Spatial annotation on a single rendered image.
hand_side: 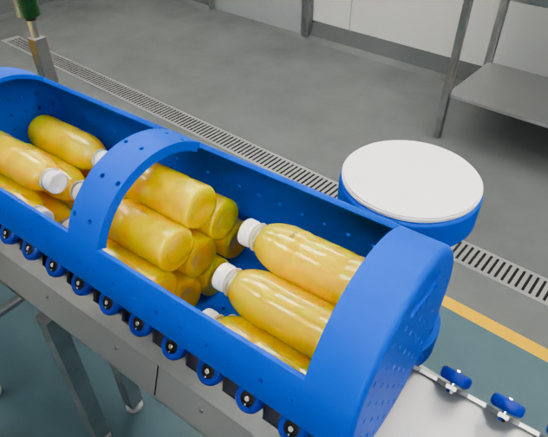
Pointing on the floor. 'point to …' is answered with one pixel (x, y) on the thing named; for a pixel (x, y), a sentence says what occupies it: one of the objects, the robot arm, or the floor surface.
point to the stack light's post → (39, 48)
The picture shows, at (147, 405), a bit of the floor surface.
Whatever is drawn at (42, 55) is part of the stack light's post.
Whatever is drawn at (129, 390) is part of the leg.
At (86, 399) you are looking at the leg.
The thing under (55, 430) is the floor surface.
